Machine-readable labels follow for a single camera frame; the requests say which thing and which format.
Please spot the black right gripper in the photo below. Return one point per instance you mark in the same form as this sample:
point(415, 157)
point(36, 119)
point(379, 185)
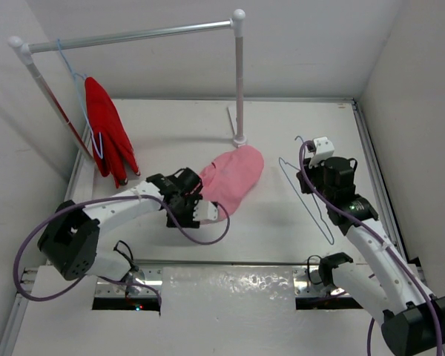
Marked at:
point(311, 170)

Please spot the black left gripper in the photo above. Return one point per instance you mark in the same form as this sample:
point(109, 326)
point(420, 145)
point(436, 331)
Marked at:
point(188, 218)

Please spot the pink t shirt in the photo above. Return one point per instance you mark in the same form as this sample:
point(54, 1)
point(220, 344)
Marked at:
point(229, 178)

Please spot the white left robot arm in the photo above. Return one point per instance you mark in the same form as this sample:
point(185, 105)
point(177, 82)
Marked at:
point(70, 241)

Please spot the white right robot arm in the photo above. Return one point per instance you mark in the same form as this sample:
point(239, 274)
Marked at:
point(411, 317)

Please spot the red t shirt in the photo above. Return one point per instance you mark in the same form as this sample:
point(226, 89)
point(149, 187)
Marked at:
point(112, 149)

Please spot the light blue hanger with shirt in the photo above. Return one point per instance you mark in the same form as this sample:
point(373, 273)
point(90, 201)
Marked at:
point(85, 104)

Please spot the white clothes rack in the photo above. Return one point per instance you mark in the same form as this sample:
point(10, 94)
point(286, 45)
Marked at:
point(25, 51)

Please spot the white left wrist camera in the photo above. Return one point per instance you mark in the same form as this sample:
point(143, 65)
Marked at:
point(205, 211)

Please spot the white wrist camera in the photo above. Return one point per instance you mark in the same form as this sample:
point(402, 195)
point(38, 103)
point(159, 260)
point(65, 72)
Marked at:
point(322, 149)
point(205, 211)

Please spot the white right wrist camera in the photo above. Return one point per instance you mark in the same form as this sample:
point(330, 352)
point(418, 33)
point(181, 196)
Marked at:
point(322, 149)

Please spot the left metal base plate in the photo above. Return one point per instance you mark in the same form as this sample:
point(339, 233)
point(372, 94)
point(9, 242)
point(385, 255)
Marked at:
point(144, 283)

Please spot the metal base plate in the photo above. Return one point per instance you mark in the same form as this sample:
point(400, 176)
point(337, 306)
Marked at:
point(307, 284)
point(144, 283)

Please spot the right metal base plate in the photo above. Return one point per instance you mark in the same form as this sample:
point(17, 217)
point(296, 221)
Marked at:
point(307, 284)

